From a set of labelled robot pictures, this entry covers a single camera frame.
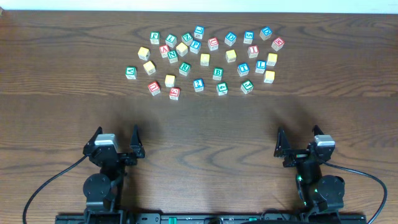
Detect green block far left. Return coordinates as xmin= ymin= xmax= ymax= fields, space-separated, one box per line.
xmin=150 ymin=32 xmax=160 ymax=45

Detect green 4 block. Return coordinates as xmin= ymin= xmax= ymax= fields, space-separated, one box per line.
xmin=216 ymin=82 xmax=228 ymax=96

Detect yellow G block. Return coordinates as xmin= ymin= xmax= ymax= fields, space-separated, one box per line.
xmin=264 ymin=70 xmax=275 ymax=83

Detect green L block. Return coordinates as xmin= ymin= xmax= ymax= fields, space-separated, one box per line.
xmin=165 ymin=34 xmax=177 ymax=48

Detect green B block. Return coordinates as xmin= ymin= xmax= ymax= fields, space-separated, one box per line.
xmin=213 ymin=67 xmax=224 ymax=81

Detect blue T block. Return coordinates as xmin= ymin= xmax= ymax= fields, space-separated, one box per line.
xmin=237 ymin=63 xmax=250 ymax=77

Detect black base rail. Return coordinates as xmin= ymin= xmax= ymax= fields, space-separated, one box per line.
xmin=55 ymin=213 xmax=366 ymax=224

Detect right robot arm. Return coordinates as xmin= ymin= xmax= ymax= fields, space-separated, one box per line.
xmin=274 ymin=126 xmax=345 ymax=223

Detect green N block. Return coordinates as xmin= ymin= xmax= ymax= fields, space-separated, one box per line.
xmin=167 ymin=50 xmax=178 ymax=63

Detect red U block lower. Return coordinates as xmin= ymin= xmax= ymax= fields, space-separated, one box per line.
xmin=147 ymin=81 xmax=161 ymax=96

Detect red E block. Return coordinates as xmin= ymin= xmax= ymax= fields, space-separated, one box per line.
xmin=169 ymin=87 xmax=180 ymax=100

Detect blue L block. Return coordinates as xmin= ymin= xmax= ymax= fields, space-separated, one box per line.
xmin=255 ymin=60 xmax=266 ymax=74

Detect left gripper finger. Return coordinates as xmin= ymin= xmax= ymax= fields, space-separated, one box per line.
xmin=129 ymin=125 xmax=145 ymax=157
xmin=83 ymin=126 xmax=103 ymax=152

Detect blue P block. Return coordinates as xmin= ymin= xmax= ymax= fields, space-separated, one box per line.
xmin=190 ymin=40 xmax=201 ymax=54

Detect green R block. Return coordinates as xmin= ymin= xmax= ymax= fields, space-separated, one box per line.
xmin=179 ymin=62 xmax=191 ymax=76

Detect blue D block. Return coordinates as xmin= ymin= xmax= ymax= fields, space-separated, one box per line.
xmin=224 ymin=32 xmax=237 ymax=47

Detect green V block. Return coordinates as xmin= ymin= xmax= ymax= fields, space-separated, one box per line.
xmin=125 ymin=67 xmax=137 ymax=80

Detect yellow block near N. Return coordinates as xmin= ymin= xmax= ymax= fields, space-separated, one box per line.
xmin=176 ymin=42 xmax=188 ymax=57

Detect green J block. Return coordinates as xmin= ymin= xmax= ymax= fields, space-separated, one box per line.
xmin=241 ymin=80 xmax=254 ymax=94

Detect red A block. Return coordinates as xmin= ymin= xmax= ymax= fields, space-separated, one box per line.
xmin=159 ymin=45 xmax=170 ymax=58

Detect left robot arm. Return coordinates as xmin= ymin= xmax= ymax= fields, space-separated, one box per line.
xmin=83 ymin=126 xmax=146 ymax=224

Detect red I block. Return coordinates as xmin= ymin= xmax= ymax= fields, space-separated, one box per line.
xmin=248 ymin=45 xmax=259 ymax=58

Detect green Z block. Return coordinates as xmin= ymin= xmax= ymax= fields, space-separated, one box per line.
xmin=182 ymin=32 xmax=193 ymax=46

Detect yellow K block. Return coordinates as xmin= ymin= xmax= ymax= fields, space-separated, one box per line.
xmin=266 ymin=53 xmax=278 ymax=67

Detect red M block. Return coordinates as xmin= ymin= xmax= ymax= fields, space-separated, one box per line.
xmin=271 ymin=37 xmax=285 ymax=52

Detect blue 2 block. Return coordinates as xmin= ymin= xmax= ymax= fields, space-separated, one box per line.
xmin=193 ymin=78 xmax=205 ymax=92

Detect blue S block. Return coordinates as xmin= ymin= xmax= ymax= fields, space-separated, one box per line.
xmin=243 ymin=30 xmax=254 ymax=44

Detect yellow block far left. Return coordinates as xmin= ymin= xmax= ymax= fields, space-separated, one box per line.
xmin=137 ymin=47 xmax=150 ymax=61

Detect yellow O block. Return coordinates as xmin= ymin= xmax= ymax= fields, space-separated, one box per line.
xmin=226 ymin=50 xmax=237 ymax=63
xmin=200 ymin=54 xmax=210 ymax=66

